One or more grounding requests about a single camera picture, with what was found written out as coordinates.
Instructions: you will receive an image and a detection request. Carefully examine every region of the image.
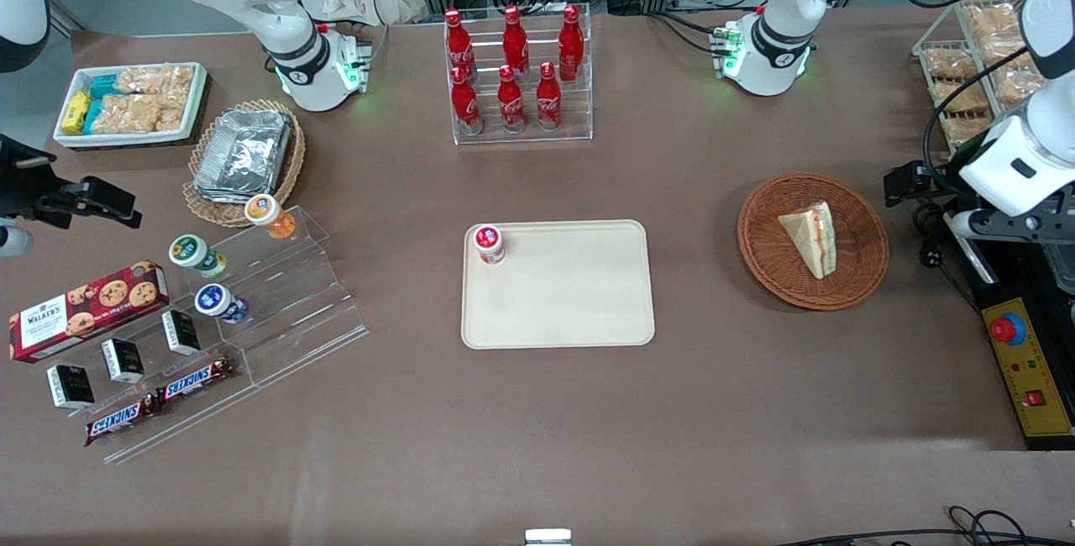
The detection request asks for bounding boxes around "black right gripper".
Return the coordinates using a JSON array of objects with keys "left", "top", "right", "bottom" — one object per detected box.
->
[{"left": 0, "top": 136, "right": 142, "bottom": 230}]

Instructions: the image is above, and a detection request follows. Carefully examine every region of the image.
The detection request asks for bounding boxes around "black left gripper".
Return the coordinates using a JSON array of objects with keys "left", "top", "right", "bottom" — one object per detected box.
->
[{"left": 884, "top": 161, "right": 936, "bottom": 207}]

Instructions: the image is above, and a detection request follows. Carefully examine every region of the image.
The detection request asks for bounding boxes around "triangular sandwich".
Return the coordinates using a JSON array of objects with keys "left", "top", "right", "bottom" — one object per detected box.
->
[{"left": 777, "top": 201, "right": 837, "bottom": 280}]

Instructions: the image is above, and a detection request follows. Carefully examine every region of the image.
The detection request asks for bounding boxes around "white rectangular snack tray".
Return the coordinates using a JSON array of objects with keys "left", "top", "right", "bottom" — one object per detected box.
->
[{"left": 52, "top": 62, "right": 208, "bottom": 149}]

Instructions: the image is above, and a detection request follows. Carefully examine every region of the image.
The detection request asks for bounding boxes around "silver foil tray stack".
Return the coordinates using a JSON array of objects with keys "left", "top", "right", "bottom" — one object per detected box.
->
[{"left": 193, "top": 109, "right": 293, "bottom": 203}]

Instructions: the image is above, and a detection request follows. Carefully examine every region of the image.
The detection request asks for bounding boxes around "brown wicker basket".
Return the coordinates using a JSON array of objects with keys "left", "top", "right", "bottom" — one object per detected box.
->
[{"left": 737, "top": 173, "right": 889, "bottom": 312}]

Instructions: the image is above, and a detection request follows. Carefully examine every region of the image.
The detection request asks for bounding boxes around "light wicker basket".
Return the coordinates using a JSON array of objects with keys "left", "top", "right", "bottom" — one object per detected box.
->
[{"left": 183, "top": 99, "right": 306, "bottom": 228}]

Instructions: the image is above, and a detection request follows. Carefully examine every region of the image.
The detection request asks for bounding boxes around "beige plastic tray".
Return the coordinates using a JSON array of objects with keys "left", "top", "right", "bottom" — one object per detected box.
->
[{"left": 461, "top": 220, "right": 655, "bottom": 350}]

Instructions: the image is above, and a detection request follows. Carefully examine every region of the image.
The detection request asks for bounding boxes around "bagged cracker snack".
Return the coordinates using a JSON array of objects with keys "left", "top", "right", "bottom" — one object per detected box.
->
[
  {"left": 994, "top": 69, "right": 1047, "bottom": 107},
  {"left": 964, "top": 4, "right": 1022, "bottom": 39},
  {"left": 983, "top": 34, "right": 1038, "bottom": 70},
  {"left": 924, "top": 48, "right": 980, "bottom": 81},
  {"left": 934, "top": 81, "right": 994, "bottom": 114},
  {"left": 944, "top": 115, "right": 996, "bottom": 149}
]

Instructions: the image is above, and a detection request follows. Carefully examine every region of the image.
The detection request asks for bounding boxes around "rice cracker pack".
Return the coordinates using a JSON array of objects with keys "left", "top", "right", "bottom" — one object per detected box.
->
[
  {"left": 94, "top": 94, "right": 187, "bottom": 134},
  {"left": 116, "top": 66, "right": 196, "bottom": 98}
]

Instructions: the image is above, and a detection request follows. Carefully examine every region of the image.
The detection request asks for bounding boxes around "yellow snack pack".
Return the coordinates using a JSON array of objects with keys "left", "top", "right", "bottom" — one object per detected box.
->
[{"left": 62, "top": 91, "right": 92, "bottom": 134}]

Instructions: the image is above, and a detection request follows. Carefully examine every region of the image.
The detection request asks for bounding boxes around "green yogurt cup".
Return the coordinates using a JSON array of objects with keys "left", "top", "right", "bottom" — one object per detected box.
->
[{"left": 169, "top": 234, "right": 228, "bottom": 280}]

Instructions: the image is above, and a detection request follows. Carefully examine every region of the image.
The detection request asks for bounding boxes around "red Walkers cookie box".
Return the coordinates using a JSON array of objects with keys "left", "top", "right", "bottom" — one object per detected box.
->
[{"left": 8, "top": 260, "right": 170, "bottom": 364}]

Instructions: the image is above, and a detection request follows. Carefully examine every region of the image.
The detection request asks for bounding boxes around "black equipment base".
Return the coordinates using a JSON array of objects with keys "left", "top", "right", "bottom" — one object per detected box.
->
[{"left": 945, "top": 218, "right": 1075, "bottom": 451}]

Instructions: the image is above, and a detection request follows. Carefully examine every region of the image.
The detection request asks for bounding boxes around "blue yogurt cup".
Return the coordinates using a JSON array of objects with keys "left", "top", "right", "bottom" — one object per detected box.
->
[{"left": 195, "top": 284, "right": 249, "bottom": 325}]

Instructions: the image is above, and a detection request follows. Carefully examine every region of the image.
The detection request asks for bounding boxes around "small black box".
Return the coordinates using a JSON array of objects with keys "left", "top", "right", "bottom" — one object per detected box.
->
[
  {"left": 161, "top": 309, "right": 202, "bottom": 356},
  {"left": 101, "top": 338, "right": 145, "bottom": 384},
  {"left": 46, "top": 364, "right": 96, "bottom": 410}
]

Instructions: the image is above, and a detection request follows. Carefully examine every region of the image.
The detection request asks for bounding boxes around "orange yogurt cup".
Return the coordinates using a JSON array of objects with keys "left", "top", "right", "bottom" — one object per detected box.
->
[{"left": 245, "top": 194, "right": 296, "bottom": 240}]

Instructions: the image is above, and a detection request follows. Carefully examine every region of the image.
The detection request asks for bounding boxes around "Snickers chocolate bar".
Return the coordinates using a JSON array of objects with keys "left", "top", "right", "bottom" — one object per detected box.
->
[
  {"left": 84, "top": 395, "right": 161, "bottom": 447},
  {"left": 157, "top": 357, "right": 237, "bottom": 405}
]

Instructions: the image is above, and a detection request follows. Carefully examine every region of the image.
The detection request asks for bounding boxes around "clear acrylic stepped stand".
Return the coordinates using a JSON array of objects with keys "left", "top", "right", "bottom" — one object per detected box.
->
[{"left": 101, "top": 206, "right": 369, "bottom": 465}]

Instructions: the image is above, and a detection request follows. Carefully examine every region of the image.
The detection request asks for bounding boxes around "yellow emergency stop panel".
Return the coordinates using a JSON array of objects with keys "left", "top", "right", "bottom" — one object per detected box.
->
[{"left": 981, "top": 298, "right": 1075, "bottom": 439}]

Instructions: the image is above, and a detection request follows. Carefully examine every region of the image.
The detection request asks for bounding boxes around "red cola bottle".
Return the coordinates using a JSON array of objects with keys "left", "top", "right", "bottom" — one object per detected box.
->
[
  {"left": 536, "top": 61, "right": 563, "bottom": 132},
  {"left": 497, "top": 65, "right": 527, "bottom": 134},
  {"left": 558, "top": 4, "right": 585, "bottom": 83},
  {"left": 450, "top": 66, "right": 485, "bottom": 137},
  {"left": 502, "top": 6, "right": 531, "bottom": 81},
  {"left": 444, "top": 8, "right": 476, "bottom": 81}
]

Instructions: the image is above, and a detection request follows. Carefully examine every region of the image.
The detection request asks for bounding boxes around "red lid yogurt cup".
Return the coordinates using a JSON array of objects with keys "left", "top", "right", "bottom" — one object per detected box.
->
[{"left": 474, "top": 225, "right": 506, "bottom": 265}]

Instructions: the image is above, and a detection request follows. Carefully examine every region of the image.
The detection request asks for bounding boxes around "clear acrylic bottle rack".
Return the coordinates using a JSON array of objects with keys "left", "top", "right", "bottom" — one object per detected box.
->
[{"left": 443, "top": 3, "right": 594, "bottom": 146}]

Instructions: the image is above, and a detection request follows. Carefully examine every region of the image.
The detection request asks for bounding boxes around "black power cable with plug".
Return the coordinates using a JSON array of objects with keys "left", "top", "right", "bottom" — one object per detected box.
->
[{"left": 915, "top": 202, "right": 985, "bottom": 313}]

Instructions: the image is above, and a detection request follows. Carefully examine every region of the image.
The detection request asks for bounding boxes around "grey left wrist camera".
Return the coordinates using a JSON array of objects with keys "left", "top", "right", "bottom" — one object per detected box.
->
[{"left": 943, "top": 203, "right": 1075, "bottom": 245}]

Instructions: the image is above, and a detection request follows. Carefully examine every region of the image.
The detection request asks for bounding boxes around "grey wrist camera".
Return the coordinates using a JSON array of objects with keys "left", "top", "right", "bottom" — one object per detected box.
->
[
  {"left": 0, "top": 225, "right": 35, "bottom": 259},
  {"left": 943, "top": 203, "right": 1075, "bottom": 245}
]

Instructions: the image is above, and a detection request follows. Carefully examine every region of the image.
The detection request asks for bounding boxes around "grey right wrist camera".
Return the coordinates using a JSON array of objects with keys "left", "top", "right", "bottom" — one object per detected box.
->
[{"left": 0, "top": 225, "right": 35, "bottom": 259}]

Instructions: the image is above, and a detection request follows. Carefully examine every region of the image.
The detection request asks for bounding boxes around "white wire snack rack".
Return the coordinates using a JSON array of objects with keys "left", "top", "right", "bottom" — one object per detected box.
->
[{"left": 912, "top": 0, "right": 1059, "bottom": 165}]

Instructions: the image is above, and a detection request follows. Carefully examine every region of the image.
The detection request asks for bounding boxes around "black floor cable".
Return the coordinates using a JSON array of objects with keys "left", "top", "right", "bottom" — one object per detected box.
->
[{"left": 773, "top": 506, "right": 1075, "bottom": 546}]

